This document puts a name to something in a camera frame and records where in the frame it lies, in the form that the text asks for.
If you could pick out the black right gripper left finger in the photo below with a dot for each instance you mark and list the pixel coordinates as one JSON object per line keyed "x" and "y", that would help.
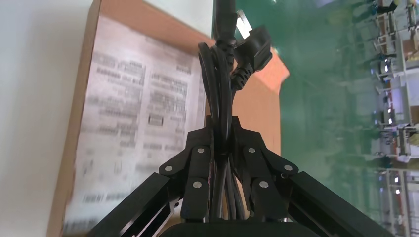
{"x": 196, "y": 183}

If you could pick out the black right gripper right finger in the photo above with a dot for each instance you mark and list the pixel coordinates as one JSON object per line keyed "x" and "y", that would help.
{"x": 262, "y": 183}

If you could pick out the brown cardboard storage box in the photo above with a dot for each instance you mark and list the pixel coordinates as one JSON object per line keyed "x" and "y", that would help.
{"x": 255, "y": 108}

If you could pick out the printed white instruction sheet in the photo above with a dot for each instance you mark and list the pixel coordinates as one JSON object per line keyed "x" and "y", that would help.
{"x": 131, "y": 114}

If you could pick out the background factory shelving racks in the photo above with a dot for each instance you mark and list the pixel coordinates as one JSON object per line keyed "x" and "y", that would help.
{"x": 396, "y": 114}

